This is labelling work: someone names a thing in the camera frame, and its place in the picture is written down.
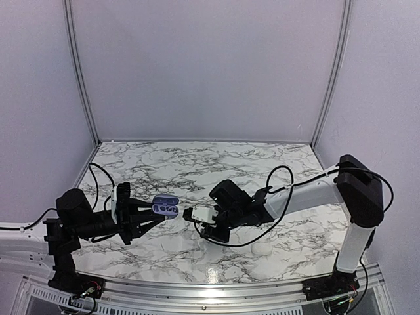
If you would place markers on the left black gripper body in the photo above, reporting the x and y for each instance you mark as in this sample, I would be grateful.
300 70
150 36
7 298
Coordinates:
86 231

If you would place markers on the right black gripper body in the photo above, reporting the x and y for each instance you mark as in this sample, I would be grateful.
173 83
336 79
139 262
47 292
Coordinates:
233 216

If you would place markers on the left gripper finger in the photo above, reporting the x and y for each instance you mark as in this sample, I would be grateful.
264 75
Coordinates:
139 207
140 226

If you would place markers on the blue earbud charging case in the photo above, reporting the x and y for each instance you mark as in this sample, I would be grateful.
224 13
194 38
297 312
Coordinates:
164 204

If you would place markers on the purple clip earbud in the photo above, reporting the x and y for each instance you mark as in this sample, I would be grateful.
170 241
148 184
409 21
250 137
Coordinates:
168 210

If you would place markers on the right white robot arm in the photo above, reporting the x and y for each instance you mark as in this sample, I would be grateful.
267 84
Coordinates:
349 183

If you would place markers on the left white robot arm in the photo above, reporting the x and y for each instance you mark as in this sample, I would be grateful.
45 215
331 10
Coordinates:
25 245

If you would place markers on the white earbud charging case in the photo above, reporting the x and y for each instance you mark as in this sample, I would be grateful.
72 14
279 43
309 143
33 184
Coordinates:
261 249

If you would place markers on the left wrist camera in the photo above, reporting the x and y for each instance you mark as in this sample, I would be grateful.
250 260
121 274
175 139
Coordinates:
122 189

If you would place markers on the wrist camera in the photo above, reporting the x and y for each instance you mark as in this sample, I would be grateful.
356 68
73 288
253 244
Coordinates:
200 215
122 189

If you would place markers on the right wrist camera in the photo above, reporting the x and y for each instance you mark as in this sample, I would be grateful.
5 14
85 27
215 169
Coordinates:
200 215

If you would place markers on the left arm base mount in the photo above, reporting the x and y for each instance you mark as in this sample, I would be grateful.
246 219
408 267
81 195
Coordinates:
85 291

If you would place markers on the aluminium front rail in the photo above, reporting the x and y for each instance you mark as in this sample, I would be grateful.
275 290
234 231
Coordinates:
121 296

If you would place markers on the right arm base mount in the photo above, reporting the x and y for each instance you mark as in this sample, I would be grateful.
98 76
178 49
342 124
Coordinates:
331 287

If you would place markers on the left aluminium corner post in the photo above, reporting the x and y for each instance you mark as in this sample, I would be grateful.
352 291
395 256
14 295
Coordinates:
78 70

